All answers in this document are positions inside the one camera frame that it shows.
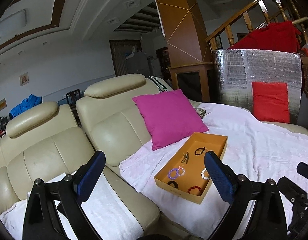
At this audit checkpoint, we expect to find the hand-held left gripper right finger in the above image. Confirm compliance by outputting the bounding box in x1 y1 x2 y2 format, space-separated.
204 151 287 240

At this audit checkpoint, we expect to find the silver foil insulation sheet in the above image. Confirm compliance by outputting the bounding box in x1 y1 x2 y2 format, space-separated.
212 49 302 125

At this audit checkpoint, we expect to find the red cloth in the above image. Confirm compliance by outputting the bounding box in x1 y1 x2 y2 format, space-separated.
228 21 301 53

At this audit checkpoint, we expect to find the wooden column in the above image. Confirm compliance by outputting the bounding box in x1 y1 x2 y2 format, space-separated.
150 0 212 64

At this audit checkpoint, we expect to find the grey cabinet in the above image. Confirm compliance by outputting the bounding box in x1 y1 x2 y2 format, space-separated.
126 51 161 78

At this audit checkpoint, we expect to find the patterned crumpled cloth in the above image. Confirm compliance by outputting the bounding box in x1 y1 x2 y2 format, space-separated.
194 107 212 119

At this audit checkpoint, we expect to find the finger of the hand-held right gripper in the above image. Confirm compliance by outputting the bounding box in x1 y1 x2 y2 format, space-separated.
297 162 308 180
278 176 308 202

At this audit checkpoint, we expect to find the red pillow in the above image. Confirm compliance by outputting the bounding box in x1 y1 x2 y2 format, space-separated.
251 81 291 124

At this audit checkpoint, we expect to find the wooden cabinet base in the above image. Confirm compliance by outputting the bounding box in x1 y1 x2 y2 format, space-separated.
167 62 214 103

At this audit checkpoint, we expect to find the wooden stair railing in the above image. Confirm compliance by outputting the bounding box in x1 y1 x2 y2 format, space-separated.
205 0 308 50

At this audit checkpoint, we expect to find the dark wooden chair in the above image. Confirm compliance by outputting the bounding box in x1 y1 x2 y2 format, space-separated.
65 89 81 108

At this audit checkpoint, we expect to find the orange cardboard tray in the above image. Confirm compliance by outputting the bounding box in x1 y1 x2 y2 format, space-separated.
154 132 228 205

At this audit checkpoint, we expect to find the pink pillow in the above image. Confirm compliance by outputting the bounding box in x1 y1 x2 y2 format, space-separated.
132 89 209 151

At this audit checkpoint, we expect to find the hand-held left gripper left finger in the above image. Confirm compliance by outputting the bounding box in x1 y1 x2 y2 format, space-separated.
22 151 106 240

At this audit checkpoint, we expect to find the white towel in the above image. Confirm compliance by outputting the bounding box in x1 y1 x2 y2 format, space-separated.
0 172 144 240

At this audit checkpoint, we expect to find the dark wooden door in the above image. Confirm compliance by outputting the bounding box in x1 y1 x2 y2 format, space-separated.
109 39 143 77

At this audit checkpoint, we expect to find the beige leather sofa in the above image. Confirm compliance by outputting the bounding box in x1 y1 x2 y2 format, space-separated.
0 74 308 240

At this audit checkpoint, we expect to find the red bead bracelet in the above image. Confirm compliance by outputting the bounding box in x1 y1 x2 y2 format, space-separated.
187 185 203 195

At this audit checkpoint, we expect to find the striped cloth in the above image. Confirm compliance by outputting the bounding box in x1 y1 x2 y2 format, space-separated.
148 76 174 93

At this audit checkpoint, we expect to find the square ceiling light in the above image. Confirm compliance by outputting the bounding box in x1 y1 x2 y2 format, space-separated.
0 9 27 32

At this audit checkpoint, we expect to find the white fluffy blanket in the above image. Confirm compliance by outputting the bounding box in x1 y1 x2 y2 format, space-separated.
119 101 308 239

